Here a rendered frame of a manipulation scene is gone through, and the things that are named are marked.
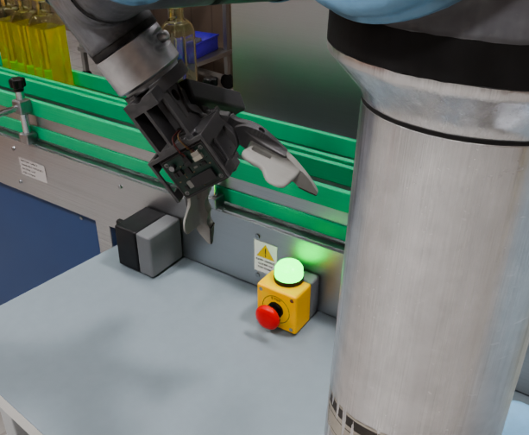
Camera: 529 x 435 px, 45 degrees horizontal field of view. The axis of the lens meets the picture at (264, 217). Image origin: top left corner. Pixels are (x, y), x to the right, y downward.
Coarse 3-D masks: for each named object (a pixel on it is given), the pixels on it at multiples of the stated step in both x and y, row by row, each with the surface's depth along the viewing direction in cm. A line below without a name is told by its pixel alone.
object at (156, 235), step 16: (144, 208) 112; (128, 224) 107; (144, 224) 107; (160, 224) 107; (176, 224) 108; (128, 240) 106; (144, 240) 104; (160, 240) 106; (176, 240) 110; (128, 256) 108; (144, 256) 106; (160, 256) 107; (176, 256) 111; (144, 272) 108; (160, 272) 108
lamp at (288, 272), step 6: (288, 258) 95; (276, 264) 94; (282, 264) 94; (288, 264) 93; (294, 264) 93; (300, 264) 94; (276, 270) 93; (282, 270) 93; (288, 270) 93; (294, 270) 93; (300, 270) 93; (276, 276) 94; (282, 276) 93; (288, 276) 92; (294, 276) 93; (300, 276) 93; (276, 282) 94; (282, 282) 93; (288, 282) 93; (294, 282) 93; (300, 282) 94
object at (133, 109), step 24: (168, 72) 62; (144, 96) 60; (168, 96) 62; (144, 120) 63; (168, 120) 64; (192, 120) 65; (216, 120) 65; (168, 144) 62; (192, 144) 62; (216, 144) 64; (168, 168) 63; (192, 168) 64; (216, 168) 63; (192, 192) 65
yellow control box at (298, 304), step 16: (272, 272) 97; (304, 272) 97; (272, 288) 93; (288, 288) 93; (304, 288) 93; (272, 304) 94; (288, 304) 93; (304, 304) 94; (288, 320) 94; (304, 320) 96
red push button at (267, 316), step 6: (264, 306) 92; (270, 306) 92; (258, 312) 93; (264, 312) 92; (270, 312) 91; (276, 312) 92; (258, 318) 93; (264, 318) 92; (270, 318) 92; (276, 318) 92; (264, 324) 93; (270, 324) 92; (276, 324) 92
